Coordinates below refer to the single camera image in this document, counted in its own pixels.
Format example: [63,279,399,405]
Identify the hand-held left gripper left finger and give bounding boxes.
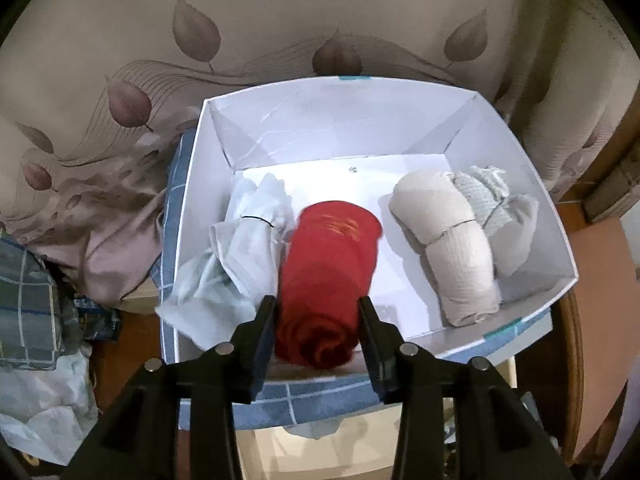
[60,295,278,480]

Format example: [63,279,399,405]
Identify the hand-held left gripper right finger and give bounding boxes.
[357,296,576,480]

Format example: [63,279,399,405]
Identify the red underwear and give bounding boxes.
[274,201,383,368]

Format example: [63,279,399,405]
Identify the light wooden drawer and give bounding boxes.
[235,355,518,480]

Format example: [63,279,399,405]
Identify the cream underwear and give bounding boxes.
[389,170,501,326]

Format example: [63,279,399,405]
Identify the white mesh underwear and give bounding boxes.
[452,165,540,277]

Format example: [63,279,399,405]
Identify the white paper box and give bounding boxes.
[160,76,580,366]

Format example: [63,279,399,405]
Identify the blue checked cloth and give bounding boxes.
[150,127,553,431]

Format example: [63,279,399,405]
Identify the beige box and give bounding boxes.
[120,280,166,316]

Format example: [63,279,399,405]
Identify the dark patterned cloth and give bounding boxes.
[75,295,121,343]

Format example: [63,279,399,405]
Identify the brown wooden furniture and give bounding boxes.
[550,105,640,466]

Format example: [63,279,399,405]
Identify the white plastic bag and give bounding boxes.
[0,345,101,466]

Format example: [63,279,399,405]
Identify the green plaid cloth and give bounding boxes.
[0,230,83,371]

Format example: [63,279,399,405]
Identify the leaf print bed sheet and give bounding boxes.
[0,0,531,306]

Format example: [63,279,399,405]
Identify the cream knitted blanket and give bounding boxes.
[492,0,633,201]

